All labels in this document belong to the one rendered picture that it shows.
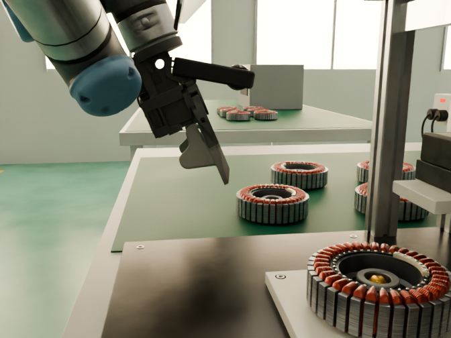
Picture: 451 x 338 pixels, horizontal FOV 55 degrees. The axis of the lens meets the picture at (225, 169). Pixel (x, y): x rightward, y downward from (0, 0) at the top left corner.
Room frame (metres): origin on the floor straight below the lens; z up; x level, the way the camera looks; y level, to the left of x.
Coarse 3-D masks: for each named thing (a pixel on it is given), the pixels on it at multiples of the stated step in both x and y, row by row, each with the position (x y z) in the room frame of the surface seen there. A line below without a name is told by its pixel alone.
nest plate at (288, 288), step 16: (272, 272) 0.38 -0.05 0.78; (288, 272) 0.38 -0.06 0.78; (304, 272) 0.38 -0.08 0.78; (272, 288) 0.35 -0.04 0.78; (288, 288) 0.35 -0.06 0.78; (304, 288) 0.35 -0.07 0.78; (288, 304) 0.32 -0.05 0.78; (304, 304) 0.32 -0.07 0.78; (288, 320) 0.30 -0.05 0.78; (304, 320) 0.30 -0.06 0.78; (320, 320) 0.30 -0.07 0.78; (304, 336) 0.28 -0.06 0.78; (320, 336) 0.28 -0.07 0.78; (336, 336) 0.28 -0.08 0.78; (352, 336) 0.28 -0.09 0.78; (448, 336) 0.28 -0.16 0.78
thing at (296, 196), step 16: (240, 192) 0.64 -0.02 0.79; (256, 192) 0.67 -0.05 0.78; (272, 192) 0.68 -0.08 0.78; (288, 192) 0.66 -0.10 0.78; (304, 192) 0.64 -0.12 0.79; (240, 208) 0.62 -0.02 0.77; (256, 208) 0.60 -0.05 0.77; (272, 208) 0.59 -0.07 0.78; (288, 208) 0.59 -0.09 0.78; (304, 208) 0.61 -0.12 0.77; (272, 224) 0.60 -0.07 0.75
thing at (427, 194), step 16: (432, 144) 0.34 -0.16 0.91; (448, 144) 0.32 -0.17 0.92; (432, 160) 0.34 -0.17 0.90; (448, 160) 0.32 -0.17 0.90; (416, 176) 0.35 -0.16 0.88; (432, 176) 0.33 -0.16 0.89; (448, 176) 0.31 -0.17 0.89; (400, 192) 0.34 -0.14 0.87; (416, 192) 0.31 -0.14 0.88; (432, 192) 0.31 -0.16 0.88; (448, 192) 0.31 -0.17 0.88; (432, 208) 0.29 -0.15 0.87; (448, 208) 0.29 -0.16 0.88
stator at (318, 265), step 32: (320, 256) 0.33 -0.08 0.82; (352, 256) 0.35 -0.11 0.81; (384, 256) 0.35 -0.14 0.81; (416, 256) 0.33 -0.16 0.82; (320, 288) 0.29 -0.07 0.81; (352, 288) 0.28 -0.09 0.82; (384, 288) 0.28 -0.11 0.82; (416, 288) 0.29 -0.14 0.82; (448, 288) 0.29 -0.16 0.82; (352, 320) 0.27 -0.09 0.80; (384, 320) 0.26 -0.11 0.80; (416, 320) 0.26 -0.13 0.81; (448, 320) 0.28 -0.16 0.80
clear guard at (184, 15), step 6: (180, 0) 0.24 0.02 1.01; (186, 0) 0.24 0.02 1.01; (192, 0) 0.28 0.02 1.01; (198, 0) 0.32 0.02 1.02; (204, 0) 0.38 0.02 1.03; (180, 6) 0.26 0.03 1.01; (186, 6) 0.27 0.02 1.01; (192, 6) 0.32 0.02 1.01; (198, 6) 0.38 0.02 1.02; (180, 12) 0.28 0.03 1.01; (186, 12) 0.31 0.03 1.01; (192, 12) 0.37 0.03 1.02; (174, 18) 0.33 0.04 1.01; (180, 18) 0.31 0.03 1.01; (186, 18) 0.37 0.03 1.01; (174, 24) 0.37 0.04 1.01; (180, 24) 0.36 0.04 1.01
